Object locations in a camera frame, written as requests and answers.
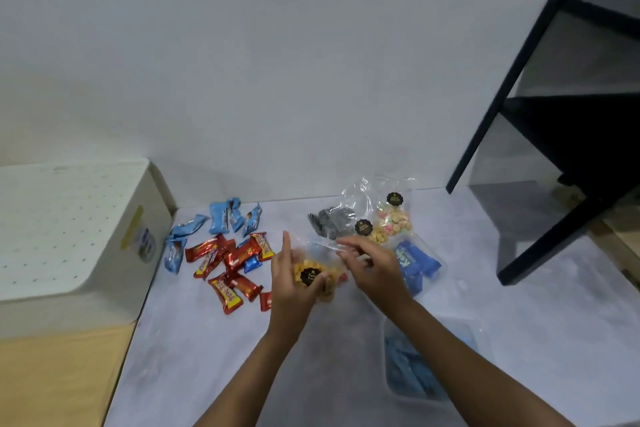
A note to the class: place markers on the person's left hand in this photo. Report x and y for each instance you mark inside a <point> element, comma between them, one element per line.
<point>290,301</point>

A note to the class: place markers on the person's right hand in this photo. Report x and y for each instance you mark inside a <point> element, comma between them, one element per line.
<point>382,276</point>

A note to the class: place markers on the group of light blue packets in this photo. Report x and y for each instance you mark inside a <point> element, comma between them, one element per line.
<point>220,216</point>

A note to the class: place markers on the pile of red candy bars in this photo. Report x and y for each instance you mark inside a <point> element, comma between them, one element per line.
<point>235,254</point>

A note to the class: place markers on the person's left forearm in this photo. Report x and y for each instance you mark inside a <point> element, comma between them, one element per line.
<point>245,386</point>

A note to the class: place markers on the wooden folding table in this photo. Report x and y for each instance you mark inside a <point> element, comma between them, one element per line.
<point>50,381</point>

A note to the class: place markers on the bag of beige nuts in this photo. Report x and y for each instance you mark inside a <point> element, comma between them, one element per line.
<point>363,227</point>

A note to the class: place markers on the bag of orange crackers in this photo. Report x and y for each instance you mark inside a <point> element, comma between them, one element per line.
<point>310,276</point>

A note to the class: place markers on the grey marble-look board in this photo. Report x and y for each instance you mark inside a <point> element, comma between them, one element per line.
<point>200,366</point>

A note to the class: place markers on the black side table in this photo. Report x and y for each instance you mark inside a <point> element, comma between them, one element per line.
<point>575,141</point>

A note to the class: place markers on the bag of pastel candies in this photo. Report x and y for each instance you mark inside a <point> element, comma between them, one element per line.
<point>395,221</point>

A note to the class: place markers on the white perforated box lid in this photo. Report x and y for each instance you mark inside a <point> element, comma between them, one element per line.
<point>60,221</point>

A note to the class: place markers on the white storage box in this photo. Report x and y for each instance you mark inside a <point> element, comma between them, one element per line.
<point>75,319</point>

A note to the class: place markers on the person's right forearm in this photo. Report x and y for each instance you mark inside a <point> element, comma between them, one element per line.
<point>465,376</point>

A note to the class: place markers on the bag of black-white cookies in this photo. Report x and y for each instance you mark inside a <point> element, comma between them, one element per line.
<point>330,224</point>

